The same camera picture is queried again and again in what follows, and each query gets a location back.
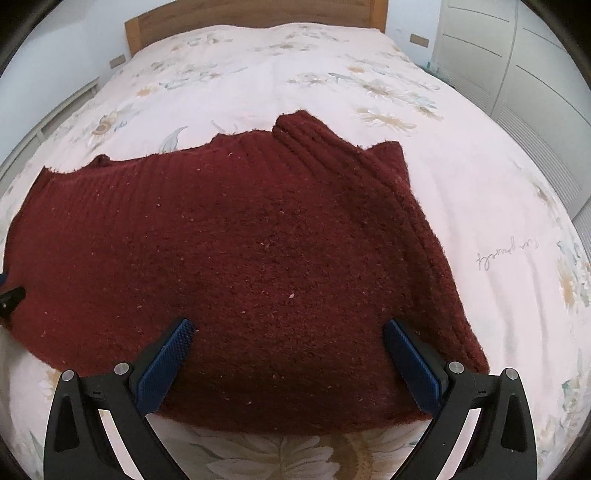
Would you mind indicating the wooden headboard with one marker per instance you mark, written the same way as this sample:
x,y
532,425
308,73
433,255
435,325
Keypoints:
x,y
182,16

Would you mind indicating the pink floral bed cover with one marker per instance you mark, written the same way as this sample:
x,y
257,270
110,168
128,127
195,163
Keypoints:
x,y
519,265

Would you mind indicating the wall socket right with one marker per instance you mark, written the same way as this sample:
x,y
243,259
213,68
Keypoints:
x,y
419,40

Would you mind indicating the white low cabinet left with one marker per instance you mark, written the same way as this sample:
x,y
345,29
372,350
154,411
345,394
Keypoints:
x,y
26,148

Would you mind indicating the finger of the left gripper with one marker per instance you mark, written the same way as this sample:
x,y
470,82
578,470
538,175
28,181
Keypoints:
x,y
10,300

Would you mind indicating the dark red knit sweater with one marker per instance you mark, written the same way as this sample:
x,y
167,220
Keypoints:
x,y
288,249

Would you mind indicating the wall socket left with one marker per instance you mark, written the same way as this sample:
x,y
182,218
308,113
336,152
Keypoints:
x,y
117,61

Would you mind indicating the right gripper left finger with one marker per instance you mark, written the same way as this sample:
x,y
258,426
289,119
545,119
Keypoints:
x,y
76,443

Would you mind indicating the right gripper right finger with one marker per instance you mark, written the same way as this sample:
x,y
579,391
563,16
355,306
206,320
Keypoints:
x,y
502,446

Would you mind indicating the wall socket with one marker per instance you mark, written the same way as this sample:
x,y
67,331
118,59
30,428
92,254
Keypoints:
x,y
117,61
419,40

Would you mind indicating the white wardrobe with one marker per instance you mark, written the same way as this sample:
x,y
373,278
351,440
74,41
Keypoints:
x,y
505,59

